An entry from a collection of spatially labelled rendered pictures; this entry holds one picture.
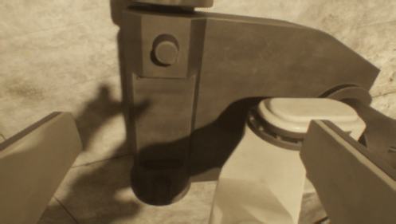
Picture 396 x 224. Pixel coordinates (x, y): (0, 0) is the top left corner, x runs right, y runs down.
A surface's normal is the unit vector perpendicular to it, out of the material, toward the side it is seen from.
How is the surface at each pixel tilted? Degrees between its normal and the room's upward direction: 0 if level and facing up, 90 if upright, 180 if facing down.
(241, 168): 90
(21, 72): 0
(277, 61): 0
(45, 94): 0
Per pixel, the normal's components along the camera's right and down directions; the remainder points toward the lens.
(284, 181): 0.10, -0.86
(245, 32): 0.17, 0.51
